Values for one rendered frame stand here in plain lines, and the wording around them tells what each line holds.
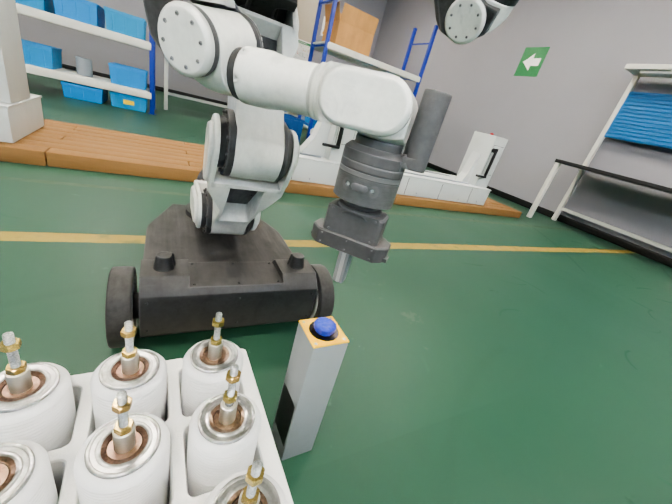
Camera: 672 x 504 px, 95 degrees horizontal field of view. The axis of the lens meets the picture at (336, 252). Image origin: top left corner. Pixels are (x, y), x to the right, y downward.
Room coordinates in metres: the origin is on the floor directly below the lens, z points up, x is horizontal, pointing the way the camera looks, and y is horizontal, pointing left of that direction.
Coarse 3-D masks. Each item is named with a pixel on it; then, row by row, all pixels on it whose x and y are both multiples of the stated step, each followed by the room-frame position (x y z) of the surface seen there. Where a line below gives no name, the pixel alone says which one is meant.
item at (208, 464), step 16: (208, 400) 0.30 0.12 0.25; (192, 416) 0.27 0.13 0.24; (256, 416) 0.30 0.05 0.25; (192, 432) 0.25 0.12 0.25; (256, 432) 0.28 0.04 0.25; (192, 448) 0.24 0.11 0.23; (208, 448) 0.24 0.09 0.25; (224, 448) 0.24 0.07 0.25; (240, 448) 0.25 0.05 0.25; (192, 464) 0.24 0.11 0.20; (208, 464) 0.24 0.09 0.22; (224, 464) 0.24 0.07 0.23; (240, 464) 0.25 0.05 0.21; (192, 480) 0.24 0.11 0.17; (208, 480) 0.24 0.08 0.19; (192, 496) 0.24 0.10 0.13
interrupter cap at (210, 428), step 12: (216, 396) 0.31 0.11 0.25; (240, 396) 0.32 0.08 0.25; (204, 408) 0.28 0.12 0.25; (216, 408) 0.29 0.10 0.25; (240, 408) 0.30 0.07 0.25; (252, 408) 0.30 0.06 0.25; (204, 420) 0.27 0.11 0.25; (216, 420) 0.27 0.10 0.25; (240, 420) 0.28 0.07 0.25; (252, 420) 0.29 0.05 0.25; (204, 432) 0.25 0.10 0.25; (216, 432) 0.26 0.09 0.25; (228, 432) 0.26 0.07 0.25; (240, 432) 0.27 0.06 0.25
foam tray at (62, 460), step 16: (176, 368) 0.39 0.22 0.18; (80, 384) 0.32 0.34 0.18; (176, 384) 0.36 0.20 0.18; (240, 384) 0.40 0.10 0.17; (80, 400) 0.29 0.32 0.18; (176, 400) 0.33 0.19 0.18; (256, 400) 0.37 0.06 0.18; (80, 416) 0.27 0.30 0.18; (176, 416) 0.31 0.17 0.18; (80, 432) 0.25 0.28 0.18; (176, 432) 0.29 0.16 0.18; (64, 448) 0.23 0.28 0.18; (176, 448) 0.27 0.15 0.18; (256, 448) 0.30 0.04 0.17; (272, 448) 0.30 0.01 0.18; (64, 464) 0.22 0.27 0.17; (176, 464) 0.25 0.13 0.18; (272, 464) 0.28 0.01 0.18; (64, 480) 0.20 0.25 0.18; (176, 480) 0.23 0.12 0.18; (64, 496) 0.18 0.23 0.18; (176, 496) 0.21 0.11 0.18; (208, 496) 0.22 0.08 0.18; (288, 496) 0.25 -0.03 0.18
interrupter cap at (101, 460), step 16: (128, 416) 0.25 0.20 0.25; (144, 416) 0.25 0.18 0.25; (96, 432) 0.22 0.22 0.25; (144, 432) 0.23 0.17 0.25; (160, 432) 0.24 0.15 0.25; (96, 448) 0.20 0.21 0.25; (112, 448) 0.21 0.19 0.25; (144, 448) 0.22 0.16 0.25; (96, 464) 0.19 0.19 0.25; (112, 464) 0.19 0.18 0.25; (128, 464) 0.20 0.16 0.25; (144, 464) 0.20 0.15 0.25
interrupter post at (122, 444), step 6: (132, 432) 0.22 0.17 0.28; (114, 438) 0.21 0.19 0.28; (120, 438) 0.21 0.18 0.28; (126, 438) 0.21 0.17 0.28; (132, 438) 0.21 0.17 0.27; (114, 444) 0.21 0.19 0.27; (120, 444) 0.21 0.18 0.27; (126, 444) 0.21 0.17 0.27; (132, 444) 0.21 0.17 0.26; (114, 450) 0.21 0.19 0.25; (120, 450) 0.21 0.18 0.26; (126, 450) 0.21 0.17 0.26
